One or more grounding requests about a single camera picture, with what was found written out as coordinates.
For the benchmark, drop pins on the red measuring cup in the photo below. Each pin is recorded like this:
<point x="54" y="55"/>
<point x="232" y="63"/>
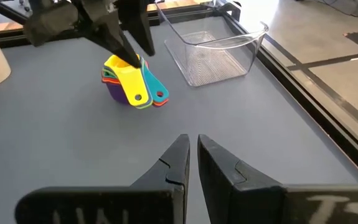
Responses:
<point x="107" y="80"/>

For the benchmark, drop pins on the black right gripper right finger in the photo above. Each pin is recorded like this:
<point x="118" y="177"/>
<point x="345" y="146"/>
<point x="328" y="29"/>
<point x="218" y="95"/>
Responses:
<point x="228" y="193"/>

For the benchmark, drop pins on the clear plastic basket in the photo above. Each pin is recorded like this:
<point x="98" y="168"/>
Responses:
<point x="216" y="53"/>

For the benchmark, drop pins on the teal measuring cup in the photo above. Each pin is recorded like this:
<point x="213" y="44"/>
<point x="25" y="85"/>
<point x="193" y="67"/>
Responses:
<point x="157" y="88"/>

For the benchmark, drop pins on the green measuring cup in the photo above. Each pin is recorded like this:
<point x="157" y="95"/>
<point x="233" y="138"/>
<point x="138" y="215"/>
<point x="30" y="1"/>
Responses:
<point x="108" y="74"/>

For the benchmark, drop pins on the purple measuring cup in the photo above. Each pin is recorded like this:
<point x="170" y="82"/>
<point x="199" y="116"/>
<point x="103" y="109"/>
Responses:
<point x="116" y="93"/>

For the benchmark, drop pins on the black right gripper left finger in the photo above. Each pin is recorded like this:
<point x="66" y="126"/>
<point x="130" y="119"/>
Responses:
<point x="166" y="193"/>

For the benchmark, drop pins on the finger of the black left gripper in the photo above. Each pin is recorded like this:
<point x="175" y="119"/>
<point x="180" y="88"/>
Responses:
<point x="138" y="25"/>
<point x="110" y="34"/>

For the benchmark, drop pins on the yellow measuring cup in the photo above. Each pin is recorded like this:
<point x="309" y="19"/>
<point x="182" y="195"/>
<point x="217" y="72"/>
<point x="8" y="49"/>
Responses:
<point x="130" y="81"/>

